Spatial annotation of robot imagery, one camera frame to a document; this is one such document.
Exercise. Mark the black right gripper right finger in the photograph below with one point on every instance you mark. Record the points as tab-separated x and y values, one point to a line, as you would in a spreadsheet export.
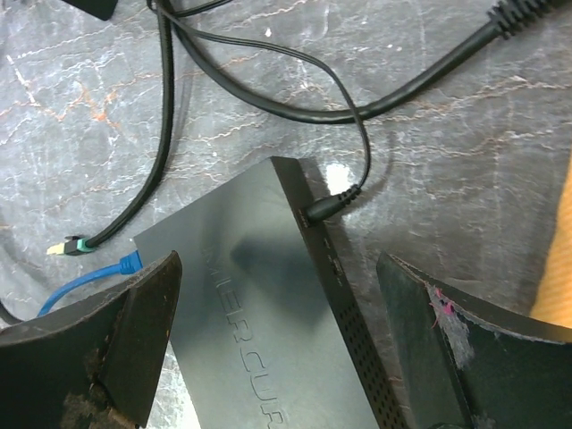
467	363

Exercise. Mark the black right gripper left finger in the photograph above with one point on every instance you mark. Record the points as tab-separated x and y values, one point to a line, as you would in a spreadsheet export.
95	363

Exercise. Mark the black network switch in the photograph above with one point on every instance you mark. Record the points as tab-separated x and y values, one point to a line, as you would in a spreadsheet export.
267	331

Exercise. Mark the black power adapter brick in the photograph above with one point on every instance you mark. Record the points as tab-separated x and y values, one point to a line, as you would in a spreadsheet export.
100	9

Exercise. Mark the orange Mickey Mouse pillow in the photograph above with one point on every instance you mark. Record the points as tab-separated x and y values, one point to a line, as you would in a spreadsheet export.
553	299

